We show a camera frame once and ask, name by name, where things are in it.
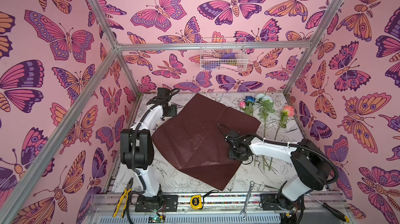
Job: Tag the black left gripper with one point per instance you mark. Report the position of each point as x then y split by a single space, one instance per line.
174 110

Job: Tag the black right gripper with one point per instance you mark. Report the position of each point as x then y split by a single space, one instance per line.
234 152

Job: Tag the small pink fake rose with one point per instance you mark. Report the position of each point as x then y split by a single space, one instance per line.
242 105

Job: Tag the blue fake rose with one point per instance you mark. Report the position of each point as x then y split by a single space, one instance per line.
249 105

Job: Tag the dark red wrapping paper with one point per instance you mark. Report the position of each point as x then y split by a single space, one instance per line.
194 143

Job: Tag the coral pink fake rose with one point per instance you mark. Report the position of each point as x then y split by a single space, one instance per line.
285 114

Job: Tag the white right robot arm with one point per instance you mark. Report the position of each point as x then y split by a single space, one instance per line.
313 169

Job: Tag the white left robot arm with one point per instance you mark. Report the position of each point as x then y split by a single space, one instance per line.
137 150

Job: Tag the white fake rose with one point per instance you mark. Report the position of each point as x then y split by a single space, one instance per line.
265 106

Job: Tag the silver combination wrench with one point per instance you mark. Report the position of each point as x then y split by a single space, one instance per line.
243 213

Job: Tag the yellow tape measure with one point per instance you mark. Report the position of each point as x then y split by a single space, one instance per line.
196 202

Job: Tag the green circuit board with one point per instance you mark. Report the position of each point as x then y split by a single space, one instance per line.
155 219

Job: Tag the black yellow screwdriver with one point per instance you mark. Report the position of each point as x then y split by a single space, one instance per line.
335 212

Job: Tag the aluminium frame crossbar back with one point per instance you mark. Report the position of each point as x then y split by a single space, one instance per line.
211 45

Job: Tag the white wire basket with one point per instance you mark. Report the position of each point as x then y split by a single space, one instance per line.
235 60

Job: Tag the yellow handled pliers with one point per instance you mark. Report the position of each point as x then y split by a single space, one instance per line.
122 202

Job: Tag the aluminium frame post left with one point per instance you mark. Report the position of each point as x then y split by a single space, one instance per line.
97 7

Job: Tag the aluminium frame post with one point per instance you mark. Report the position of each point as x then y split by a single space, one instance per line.
317 36
97 7

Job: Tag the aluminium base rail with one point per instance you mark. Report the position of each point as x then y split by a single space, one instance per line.
232 203

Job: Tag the aluminium frame post right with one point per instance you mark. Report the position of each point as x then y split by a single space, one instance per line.
317 36

